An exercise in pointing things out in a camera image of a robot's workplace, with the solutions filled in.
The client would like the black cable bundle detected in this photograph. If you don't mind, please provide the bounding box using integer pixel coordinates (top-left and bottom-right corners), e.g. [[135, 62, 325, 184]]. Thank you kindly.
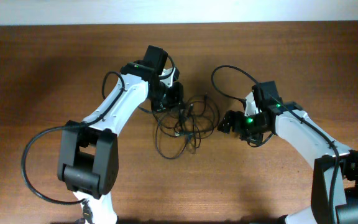
[[149, 93, 221, 160]]

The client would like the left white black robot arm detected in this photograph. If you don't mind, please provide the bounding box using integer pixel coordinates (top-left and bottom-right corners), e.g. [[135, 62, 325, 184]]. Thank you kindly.
[[57, 45, 183, 223]]

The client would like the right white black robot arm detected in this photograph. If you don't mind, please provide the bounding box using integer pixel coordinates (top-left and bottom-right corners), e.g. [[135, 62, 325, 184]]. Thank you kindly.
[[218, 81, 358, 224]]

